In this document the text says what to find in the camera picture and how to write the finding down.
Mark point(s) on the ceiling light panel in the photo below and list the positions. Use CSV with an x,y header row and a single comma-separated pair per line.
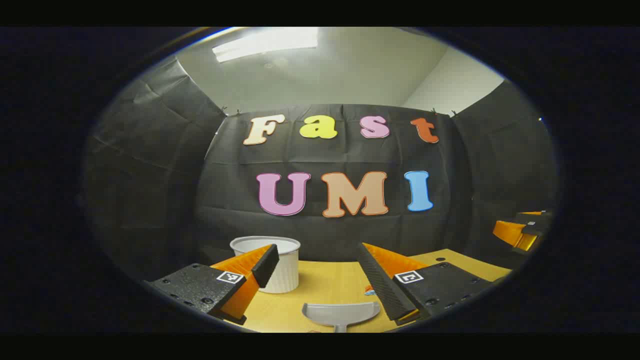
x,y
265,42

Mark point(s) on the white ribbed garbage bin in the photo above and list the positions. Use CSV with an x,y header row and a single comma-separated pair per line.
x,y
287,270

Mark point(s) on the grey plastic dustpan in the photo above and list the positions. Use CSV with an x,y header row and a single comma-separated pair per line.
x,y
340,312

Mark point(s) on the wooden desktop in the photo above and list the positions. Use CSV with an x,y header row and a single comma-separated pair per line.
x,y
325,285

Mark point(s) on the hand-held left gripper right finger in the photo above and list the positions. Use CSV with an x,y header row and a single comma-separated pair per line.
x,y
380,285

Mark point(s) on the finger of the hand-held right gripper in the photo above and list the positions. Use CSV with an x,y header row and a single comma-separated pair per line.
x,y
507,232
537,218

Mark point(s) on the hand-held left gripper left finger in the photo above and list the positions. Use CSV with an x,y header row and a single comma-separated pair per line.
x,y
265,265

